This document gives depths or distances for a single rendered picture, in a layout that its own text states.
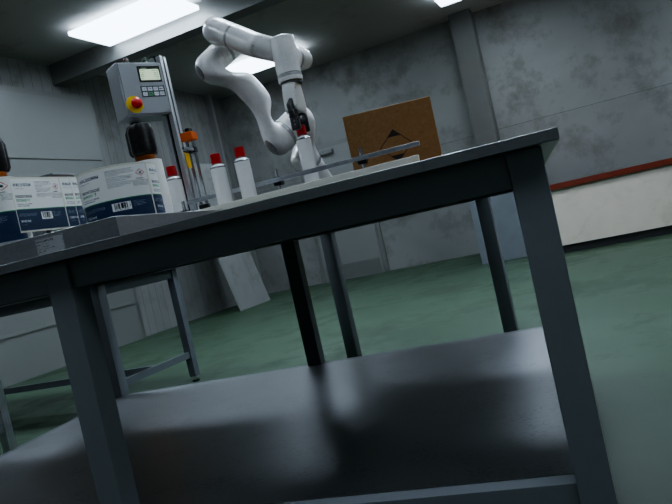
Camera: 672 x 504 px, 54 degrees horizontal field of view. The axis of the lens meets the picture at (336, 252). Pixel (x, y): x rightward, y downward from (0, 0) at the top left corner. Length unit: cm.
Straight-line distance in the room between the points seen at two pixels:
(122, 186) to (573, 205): 612
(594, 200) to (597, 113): 254
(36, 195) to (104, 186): 27
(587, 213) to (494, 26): 365
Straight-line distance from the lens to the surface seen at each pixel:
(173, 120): 246
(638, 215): 739
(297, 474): 158
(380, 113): 226
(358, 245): 1033
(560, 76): 978
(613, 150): 967
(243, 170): 216
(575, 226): 739
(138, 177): 173
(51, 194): 197
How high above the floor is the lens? 74
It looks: 2 degrees down
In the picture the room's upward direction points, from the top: 13 degrees counter-clockwise
